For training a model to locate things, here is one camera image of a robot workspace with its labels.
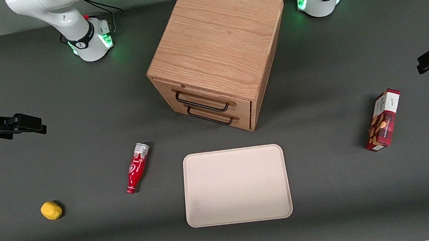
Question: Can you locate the black metal drawer handle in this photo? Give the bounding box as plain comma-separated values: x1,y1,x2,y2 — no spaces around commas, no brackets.
174,80,238,120
185,98,239,133

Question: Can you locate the wooden drawer front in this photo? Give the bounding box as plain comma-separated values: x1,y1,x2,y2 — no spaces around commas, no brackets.
151,63,255,131
160,79,256,145

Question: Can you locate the red coke bottle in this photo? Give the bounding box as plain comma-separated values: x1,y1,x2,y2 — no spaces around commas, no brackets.
118,141,158,195

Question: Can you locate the beige plastic tray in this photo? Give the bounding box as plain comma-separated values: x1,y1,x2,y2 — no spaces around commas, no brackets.
176,139,295,235

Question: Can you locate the wooden drawer cabinet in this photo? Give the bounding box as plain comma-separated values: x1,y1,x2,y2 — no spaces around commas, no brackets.
134,0,304,148

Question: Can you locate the yellow lemon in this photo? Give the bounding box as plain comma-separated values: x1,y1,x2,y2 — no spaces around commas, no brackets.
39,199,65,222

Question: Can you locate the red tartan shortbread box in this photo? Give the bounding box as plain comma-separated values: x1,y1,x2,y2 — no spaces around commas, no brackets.
356,86,410,154

